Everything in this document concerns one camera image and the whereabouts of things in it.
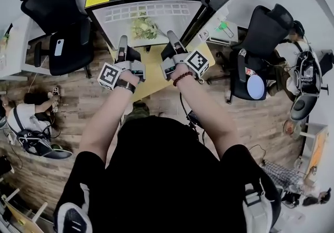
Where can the person's right forearm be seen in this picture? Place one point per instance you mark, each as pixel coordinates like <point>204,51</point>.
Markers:
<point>208,122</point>

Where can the person's left forearm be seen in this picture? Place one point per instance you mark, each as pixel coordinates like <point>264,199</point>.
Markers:
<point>107,122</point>

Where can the white storage box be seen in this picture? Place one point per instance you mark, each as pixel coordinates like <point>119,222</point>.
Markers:
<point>216,37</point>

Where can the light blue round disc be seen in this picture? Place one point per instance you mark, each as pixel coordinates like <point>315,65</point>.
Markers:
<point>257,87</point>

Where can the black bag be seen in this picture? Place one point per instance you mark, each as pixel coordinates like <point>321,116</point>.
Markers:
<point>5,165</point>

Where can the round glass dish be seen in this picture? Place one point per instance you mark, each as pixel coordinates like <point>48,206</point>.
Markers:
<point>292,129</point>

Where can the small white bottle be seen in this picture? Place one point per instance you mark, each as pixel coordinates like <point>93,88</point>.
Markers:
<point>251,72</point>

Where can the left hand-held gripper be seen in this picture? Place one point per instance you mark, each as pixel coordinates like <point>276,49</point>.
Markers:
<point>108,76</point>

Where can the person's left hand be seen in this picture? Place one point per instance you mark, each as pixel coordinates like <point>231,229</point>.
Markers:
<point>129,78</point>

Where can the white desk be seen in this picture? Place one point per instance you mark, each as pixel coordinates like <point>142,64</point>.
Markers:
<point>21,51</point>

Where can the white wire fridge shelf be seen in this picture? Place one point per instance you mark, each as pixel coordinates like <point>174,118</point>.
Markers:
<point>159,7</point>

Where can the black office chair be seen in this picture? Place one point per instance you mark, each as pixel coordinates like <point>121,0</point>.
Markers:
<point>65,17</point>
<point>263,30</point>

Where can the person's black shirt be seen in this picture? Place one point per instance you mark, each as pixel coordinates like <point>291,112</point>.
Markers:
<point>167,179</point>

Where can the small green object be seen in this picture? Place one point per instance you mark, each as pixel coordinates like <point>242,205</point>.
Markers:
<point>221,26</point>

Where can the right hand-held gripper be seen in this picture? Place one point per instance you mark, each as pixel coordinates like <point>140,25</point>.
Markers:
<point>197,63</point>

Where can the black wristwatch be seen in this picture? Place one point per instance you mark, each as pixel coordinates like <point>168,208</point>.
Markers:
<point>126,86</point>

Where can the white frame wooden table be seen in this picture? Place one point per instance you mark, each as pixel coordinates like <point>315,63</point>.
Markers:
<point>317,145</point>

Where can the white phone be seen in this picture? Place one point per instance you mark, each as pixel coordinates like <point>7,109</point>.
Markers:
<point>59,47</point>

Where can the person's right hand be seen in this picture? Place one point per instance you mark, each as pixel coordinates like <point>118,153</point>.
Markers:
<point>181,72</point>

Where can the person's camouflage trouser leg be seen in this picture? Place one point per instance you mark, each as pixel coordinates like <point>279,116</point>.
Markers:
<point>138,111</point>

